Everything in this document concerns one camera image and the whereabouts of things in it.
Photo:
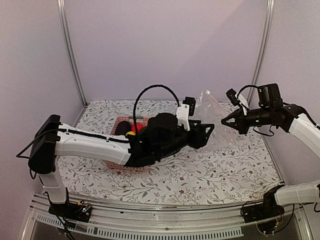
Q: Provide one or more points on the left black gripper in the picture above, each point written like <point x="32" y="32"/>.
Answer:
<point x="199" y="140"/>

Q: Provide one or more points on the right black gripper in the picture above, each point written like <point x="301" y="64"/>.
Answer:
<point x="241" y="125"/>

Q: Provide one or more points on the clear zip top bag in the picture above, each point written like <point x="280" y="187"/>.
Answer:
<point x="209" y="111"/>

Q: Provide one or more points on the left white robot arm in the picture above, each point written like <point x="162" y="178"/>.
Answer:
<point x="59" y="139"/>

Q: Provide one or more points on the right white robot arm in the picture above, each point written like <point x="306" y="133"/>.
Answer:
<point x="294" y="140"/>

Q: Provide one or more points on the floral table mat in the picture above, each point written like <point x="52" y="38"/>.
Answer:
<point x="226" y="175"/>

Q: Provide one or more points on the pink plastic basket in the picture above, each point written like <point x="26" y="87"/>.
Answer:
<point x="117" y="148"/>

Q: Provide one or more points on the red toy fruit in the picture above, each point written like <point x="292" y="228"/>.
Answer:
<point x="137" y="127"/>

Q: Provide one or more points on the yellow toy pepper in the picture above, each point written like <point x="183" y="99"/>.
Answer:
<point x="130" y="133"/>

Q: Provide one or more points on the dark purple toy eggplant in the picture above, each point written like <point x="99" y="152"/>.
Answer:
<point x="123" y="128"/>

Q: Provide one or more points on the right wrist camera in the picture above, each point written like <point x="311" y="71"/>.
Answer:
<point x="237" y="99"/>

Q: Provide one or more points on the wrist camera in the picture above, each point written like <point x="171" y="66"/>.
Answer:
<point x="237" y="99"/>
<point x="184" y="111"/>

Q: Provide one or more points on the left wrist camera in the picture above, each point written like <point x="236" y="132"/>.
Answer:
<point x="184" y="111"/>

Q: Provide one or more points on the aluminium front rail frame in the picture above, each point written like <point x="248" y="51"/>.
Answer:
<point x="120" y="220"/>

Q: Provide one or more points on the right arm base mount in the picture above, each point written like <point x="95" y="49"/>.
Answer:
<point x="265" y="210"/>

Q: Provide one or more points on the right aluminium corner post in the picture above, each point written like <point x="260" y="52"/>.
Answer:
<point x="270" y="5"/>

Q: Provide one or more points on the aluminium corner post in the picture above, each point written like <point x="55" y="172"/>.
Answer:
<point x="61" y="6"/>
<point x="270" y="5"/>

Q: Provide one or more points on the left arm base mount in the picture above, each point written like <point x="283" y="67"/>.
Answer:
<point x="80" y="211"/>

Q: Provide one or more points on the left aluminium corner post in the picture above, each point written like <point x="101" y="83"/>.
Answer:
<point x="61" y="6"/>

